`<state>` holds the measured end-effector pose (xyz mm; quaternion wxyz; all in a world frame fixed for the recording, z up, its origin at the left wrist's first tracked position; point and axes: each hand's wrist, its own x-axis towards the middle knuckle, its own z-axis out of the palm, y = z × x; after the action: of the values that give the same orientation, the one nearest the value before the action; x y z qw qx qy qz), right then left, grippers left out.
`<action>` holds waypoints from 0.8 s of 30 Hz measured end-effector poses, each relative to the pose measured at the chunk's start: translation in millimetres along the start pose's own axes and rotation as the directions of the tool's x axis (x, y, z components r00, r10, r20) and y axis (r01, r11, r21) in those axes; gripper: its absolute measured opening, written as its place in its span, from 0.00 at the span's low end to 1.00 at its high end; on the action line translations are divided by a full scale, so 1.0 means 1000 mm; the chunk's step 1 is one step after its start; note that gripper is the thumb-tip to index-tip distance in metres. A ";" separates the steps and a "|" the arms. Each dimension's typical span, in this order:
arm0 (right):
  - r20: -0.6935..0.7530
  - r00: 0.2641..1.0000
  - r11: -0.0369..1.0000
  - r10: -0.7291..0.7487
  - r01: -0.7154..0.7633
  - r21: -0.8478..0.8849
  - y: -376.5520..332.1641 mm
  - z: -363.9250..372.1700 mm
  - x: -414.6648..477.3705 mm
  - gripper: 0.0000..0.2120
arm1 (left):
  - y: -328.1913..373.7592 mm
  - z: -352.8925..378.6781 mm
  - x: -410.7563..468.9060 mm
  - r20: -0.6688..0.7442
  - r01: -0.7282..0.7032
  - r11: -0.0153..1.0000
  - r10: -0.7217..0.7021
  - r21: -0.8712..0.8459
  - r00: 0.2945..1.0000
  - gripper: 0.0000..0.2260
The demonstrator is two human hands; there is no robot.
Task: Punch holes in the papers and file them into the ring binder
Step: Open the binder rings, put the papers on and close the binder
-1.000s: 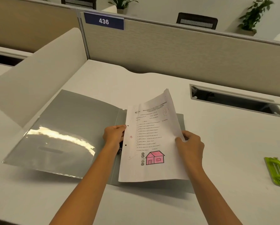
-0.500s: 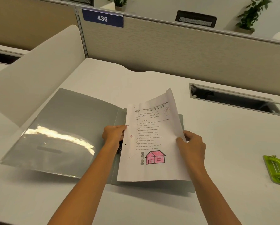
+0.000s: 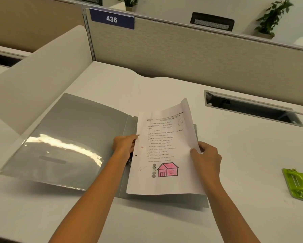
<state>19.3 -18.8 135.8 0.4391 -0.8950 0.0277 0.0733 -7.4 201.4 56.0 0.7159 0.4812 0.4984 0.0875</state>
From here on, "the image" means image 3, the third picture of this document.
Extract potted long-leaf plant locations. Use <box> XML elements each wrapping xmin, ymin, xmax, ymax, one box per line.
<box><xmin>115</xmin><ymin>0</ymin><xmax>149</xmax><ymax>12</ymax></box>

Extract person's left forearm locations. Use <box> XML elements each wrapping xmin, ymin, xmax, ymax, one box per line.
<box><xmin>49</xmin><ymin>155</ymin><xmax>130</xmax><ymax>243</ymax></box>

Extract white paper pink house drawing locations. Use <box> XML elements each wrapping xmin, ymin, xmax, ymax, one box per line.
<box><xmin>126</xmin><ymin>98</ymin><xmax>206</xmax><ymax>196</ymax></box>

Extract brown partition panel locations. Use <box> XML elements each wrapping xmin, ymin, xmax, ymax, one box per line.
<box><xmin>0</xmin><ymin>0</ymin><xmax>87</xmax><ymax>53</ymax></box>

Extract black mesh office chair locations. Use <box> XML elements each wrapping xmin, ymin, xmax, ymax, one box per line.
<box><xmin>64</xmin><ymin>0</ymin><xmax>103</xmax><ymax>6</ymax></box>
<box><xmin>190</xmin><ymin>12</ymin><xmax>235</xmax><ymax>32</ymax></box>

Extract grey ring binder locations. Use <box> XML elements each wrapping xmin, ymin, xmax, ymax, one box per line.
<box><xmin>0</xmin><ymin>93</ymin><xmax>209</xmax><ymax>208</ymax></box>

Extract blue desk number sign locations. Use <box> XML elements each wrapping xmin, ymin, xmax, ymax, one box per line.
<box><xmin>89</xmin><ymin>8</ymin><xmax>135</xmax><ymax>30</ymax></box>

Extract person's right hand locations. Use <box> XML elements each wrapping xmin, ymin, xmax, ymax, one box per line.
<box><xmin>190</xmin><ymin>141</ymin><xmax>222</xmax><ymax>190</ymax></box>

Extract grey desk cable box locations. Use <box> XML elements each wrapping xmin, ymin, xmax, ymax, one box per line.
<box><xmin>0</xmin><ymin>44</ymin><xmax>32</xmax><ymax>68</ymax></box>
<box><xmin>204</xmin><ymin>89</ymin><xmax>303</xmax><ymax>128</ymax></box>

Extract potted small-leaf plant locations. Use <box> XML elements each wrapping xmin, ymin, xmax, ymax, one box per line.
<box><xmin>254</xmin><ymin>0</ymin><xmax>294</xmax><ymax>39</ymax></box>

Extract person's left hand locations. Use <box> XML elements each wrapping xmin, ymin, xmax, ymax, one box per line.
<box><xmin>112</xmin><ymin>134</ymin><xmax>139</xmax><ymax>160</ymax></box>

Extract beige fabric partition panel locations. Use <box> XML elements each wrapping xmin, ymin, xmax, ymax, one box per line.
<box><xmin>83</xmin><ymin>5</ymin><xmax>303</xmax><ymax>108</ymax></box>

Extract person's right forearm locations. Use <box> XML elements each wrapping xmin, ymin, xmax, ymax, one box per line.
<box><xmin>204</xmin><ymin>179</ymin><xmax>261</xmax><ymax>243</ymax></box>

